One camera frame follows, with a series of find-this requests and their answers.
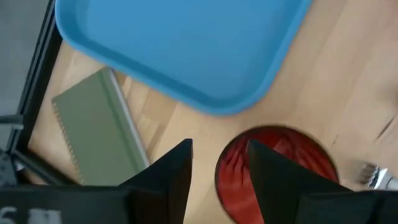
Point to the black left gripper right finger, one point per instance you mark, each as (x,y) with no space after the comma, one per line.
(280,186)

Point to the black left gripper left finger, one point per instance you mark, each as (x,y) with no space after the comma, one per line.
(161,186)

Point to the purple cup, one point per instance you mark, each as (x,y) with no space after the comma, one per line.
(233,186)

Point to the blue plastic tray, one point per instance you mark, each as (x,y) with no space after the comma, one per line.
(186,46)

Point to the green spiral notebook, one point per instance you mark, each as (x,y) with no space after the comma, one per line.
(93,130)

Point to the black aluminium table frame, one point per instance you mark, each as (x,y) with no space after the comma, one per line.
(40,77)

